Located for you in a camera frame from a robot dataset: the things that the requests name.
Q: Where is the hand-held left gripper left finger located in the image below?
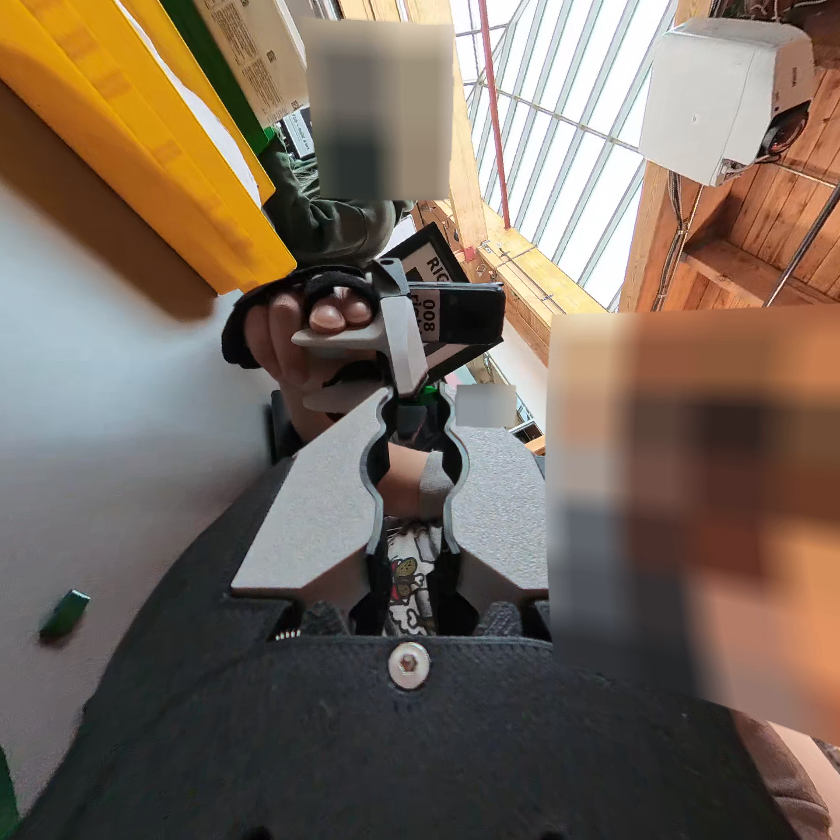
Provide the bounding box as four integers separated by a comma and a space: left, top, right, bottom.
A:
230, 386, 396, 608

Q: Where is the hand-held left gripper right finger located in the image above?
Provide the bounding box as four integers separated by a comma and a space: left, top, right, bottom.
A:
438, 384, 549, 616

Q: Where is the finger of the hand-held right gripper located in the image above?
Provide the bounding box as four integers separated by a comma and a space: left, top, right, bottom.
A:
377, 294, 434, 399

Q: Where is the person's right forearm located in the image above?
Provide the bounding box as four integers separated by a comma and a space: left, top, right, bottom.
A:
377, 443, 455, 521

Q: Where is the dark green lego brick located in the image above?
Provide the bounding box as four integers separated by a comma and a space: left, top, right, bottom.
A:
38, 589, 91, 641

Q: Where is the person's right hand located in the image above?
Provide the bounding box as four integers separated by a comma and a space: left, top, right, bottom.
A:
246, 285, 395, 454

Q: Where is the person's printed shirt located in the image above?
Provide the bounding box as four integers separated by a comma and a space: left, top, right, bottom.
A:
384, 518, 447, 636

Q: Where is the red pipe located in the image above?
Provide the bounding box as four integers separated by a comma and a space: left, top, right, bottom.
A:
478, 0, 514, 231

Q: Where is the green plastic bin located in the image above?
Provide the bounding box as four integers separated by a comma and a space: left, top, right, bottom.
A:
161, 0, 277, 155

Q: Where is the cardboard box with label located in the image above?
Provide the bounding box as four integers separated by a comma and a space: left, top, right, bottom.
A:
193, 0, 309, 129

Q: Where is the white ceiling projector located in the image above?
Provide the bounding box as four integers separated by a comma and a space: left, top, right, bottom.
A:
640, 16, 818, 188

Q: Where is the yellow plastic bin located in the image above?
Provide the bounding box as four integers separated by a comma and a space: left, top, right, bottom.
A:
0, 0, 298, 296

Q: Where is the metal rod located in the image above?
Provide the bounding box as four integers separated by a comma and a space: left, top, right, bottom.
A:
764, 184, 840, 306

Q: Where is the person's brown sleeve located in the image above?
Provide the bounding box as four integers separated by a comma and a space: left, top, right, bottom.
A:
731, 712, 840, 840

